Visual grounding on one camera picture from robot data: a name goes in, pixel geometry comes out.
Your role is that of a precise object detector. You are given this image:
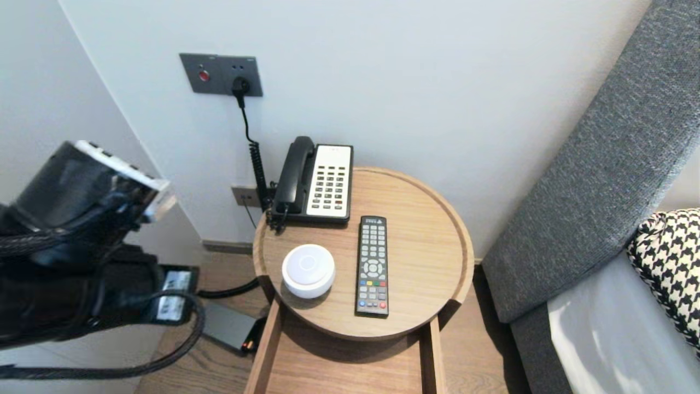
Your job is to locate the white round puck lamp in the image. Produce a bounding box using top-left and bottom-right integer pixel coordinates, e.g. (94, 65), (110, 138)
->
(281, 244), (336, 299)

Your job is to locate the black TV remote control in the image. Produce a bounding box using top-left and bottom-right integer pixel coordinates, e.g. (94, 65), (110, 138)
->
(355, 216), (390, 318)

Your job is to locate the curved wooden table drawer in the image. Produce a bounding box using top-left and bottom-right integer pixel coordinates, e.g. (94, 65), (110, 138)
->
(244, 295), (446, 394)

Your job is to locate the grey power adapter brick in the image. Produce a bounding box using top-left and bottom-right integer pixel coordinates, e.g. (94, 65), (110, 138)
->
(201, 303), (259, 352)

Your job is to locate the black telephone handset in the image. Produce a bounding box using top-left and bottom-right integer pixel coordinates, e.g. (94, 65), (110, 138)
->
(273, 136), (316, 215)

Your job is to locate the black and white desk telephone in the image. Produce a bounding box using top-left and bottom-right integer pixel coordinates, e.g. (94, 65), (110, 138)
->
(272, 144), (354, 226)

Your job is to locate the round wooden side table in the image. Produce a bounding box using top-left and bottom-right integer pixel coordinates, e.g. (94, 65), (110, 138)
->
(253, 167), (475, 341)

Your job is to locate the grey upholstered headboard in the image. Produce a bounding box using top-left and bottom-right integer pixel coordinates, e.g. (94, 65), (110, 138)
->
(481, 0), (700, 325)

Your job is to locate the white bed sheet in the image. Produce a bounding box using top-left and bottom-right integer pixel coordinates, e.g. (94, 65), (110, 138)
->
(546, 249), (700, 394)

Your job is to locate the houndstooth black white pillow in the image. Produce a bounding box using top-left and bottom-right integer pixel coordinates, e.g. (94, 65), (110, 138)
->
(625, 207), (700, 360)

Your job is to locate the black braided left wrist cable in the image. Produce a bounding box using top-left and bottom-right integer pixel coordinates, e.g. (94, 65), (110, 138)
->
(0, 227), (206, 381)

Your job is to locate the beige low wall socket plate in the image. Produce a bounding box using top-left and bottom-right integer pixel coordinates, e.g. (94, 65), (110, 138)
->
(231, 186), (263, 208)

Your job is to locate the black coiled power cable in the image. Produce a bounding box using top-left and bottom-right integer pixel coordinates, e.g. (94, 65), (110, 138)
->
(197, 78), (273, 300)

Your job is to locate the grey wall switch panel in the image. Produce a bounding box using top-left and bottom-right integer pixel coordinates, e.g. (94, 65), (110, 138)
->
(179, 53), (221, 95)

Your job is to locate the black coiled handset cord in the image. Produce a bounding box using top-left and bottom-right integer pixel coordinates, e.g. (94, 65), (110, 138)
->
(265, 205), (290, 236)

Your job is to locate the grey wall power socket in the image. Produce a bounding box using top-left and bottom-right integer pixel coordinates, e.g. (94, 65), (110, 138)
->
(217, 56), (264, 99)

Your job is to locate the grey upholstered bed frame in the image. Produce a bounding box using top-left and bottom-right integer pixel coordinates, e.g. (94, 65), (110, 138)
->
(509, 303), (576, 394)

